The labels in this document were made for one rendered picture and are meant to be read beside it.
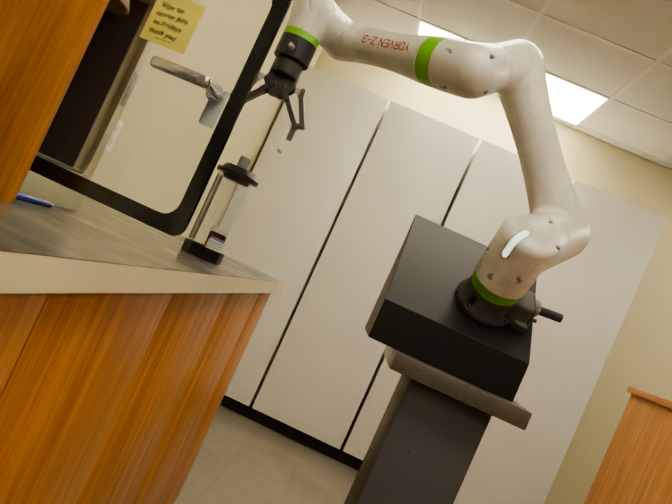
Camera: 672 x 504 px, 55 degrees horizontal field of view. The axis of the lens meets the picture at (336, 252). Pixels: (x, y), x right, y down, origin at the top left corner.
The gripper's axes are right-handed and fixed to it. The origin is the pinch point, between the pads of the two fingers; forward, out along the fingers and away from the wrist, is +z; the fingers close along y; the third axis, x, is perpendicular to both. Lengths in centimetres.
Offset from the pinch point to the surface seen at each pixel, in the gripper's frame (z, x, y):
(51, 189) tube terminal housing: 30, -46, -17
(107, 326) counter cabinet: 43, -66, 10
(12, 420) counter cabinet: 55, -81, 10
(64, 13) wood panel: 6, -73, -11
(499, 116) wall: -126, 292, 69
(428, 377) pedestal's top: 35, -13, 61
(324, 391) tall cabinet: 90, 247, 36
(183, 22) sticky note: -1, -67, 2
